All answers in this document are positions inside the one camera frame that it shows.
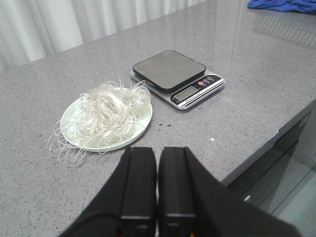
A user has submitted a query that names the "blue cloth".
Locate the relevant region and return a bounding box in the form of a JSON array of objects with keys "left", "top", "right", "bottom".
[{"left": 247, "top": 0, "right": 316, "bottom": 14}]

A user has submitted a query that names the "dark cabinet under counter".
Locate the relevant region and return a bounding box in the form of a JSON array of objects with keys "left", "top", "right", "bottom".
[{"left": 223, "top": 100, "right": 316, "bottom": 219}]

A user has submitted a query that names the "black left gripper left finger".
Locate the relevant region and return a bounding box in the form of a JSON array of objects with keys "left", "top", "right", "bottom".
[{"left": 61, "top": 147, "right": 157, "bottom": 237}]

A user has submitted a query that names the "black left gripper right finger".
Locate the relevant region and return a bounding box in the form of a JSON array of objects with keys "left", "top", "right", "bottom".
[{"left": 158, "top": 147, "right": 300, "bottom": 237}]

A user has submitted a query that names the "digital kitchen scale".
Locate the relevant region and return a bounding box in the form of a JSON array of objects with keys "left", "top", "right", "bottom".
[{"left": 130, "top": 50, "right": 226, "bottom": 110}]

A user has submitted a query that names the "white pleated curtain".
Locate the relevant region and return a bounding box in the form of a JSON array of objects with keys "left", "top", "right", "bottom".
[{"left": 0, "top": 0, "right": 197, "bottom": 72}]

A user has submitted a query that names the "white vermicelli noodle bundle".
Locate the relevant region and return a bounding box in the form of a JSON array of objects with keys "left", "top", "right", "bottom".
[{"left": 47, "top": 79, "right": 152, "bottom": 166}]

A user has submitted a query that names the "light green round plate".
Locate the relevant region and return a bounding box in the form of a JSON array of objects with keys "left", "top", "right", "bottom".
[{"left": 60, "top": 87, "right": 154, "bottom": 152}]

